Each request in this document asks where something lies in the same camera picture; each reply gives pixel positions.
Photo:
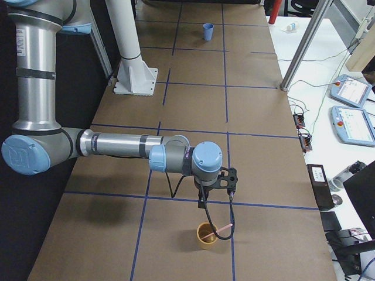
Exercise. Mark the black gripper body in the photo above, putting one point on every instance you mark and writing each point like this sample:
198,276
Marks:
204,189

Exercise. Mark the yellow cup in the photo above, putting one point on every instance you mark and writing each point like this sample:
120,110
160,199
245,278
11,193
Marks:
202,230

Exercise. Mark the pink chopstick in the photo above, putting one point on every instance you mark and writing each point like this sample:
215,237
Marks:
218,230

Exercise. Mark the blue cup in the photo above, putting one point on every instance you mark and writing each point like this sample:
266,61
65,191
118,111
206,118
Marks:
208,31

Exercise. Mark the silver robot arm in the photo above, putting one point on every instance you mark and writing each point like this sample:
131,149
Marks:
39,142

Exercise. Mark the near orange connector hub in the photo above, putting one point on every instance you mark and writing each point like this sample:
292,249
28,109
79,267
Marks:
305,142

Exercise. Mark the orange connector hub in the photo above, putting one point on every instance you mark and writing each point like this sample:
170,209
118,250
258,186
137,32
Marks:
299,120
305,142

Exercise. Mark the black box with label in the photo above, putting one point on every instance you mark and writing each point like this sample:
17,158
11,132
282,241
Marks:
320,187

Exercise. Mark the far orange connector hub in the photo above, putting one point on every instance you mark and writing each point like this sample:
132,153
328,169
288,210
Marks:
299,120

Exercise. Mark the black monitor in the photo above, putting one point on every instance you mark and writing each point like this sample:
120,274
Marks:
360,190

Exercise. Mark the near teach pendant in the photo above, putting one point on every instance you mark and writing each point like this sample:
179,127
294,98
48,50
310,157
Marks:
352,126

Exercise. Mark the teach pendant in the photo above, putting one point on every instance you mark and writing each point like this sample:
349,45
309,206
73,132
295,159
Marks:
352,126
350,91

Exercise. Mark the far teach pendant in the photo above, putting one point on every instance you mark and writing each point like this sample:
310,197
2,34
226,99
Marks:
350,91

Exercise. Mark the white bottle on paper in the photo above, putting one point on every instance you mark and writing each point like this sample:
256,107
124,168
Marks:
291,28

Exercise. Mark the red cylinder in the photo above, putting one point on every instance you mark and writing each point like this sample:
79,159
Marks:
274,12

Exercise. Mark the wooden board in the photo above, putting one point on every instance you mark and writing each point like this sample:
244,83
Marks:
364,52

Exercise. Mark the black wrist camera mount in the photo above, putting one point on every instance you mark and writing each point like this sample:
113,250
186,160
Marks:
226,180

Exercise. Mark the white pedestal column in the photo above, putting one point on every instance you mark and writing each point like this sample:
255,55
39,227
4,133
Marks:
134,77

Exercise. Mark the aluminium frame post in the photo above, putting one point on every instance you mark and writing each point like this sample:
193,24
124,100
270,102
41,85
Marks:
305,42

